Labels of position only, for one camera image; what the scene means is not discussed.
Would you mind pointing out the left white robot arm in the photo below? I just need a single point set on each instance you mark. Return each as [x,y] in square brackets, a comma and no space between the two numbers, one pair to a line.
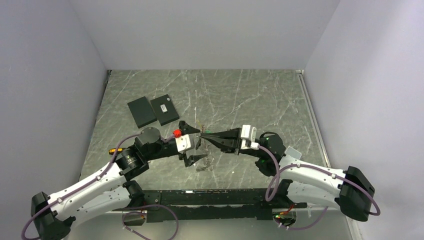
[111,187]

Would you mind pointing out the yellow handled screwdriver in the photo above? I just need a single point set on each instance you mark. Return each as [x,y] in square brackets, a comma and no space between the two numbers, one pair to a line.
[113,151]

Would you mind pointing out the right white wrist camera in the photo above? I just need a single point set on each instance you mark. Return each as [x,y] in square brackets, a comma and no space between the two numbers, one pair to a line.
[248,137]

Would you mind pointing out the aluminium frame rail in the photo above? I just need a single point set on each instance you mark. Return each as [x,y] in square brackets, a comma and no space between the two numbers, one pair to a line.
[326,165]

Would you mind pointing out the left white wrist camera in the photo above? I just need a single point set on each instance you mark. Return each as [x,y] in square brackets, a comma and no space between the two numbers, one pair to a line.
[185,143]

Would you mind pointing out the black box with label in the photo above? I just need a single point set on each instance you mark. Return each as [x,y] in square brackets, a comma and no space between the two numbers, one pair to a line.
[164,109]

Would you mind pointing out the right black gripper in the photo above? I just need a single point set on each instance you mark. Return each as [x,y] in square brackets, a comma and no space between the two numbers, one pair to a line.
[231,141]

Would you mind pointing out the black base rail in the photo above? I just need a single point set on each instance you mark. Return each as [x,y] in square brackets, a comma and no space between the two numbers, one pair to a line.
[209,204]

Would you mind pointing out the black box lid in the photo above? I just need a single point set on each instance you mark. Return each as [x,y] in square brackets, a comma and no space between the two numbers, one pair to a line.
[142,112]

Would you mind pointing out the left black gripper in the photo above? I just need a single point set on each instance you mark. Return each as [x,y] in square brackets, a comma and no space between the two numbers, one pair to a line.
[191,159]

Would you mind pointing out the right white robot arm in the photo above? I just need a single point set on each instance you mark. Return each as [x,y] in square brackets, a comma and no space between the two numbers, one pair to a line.
[294,181]

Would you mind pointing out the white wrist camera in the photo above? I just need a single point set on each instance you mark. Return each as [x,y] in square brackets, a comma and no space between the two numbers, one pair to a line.
[185,143]
[248,137]

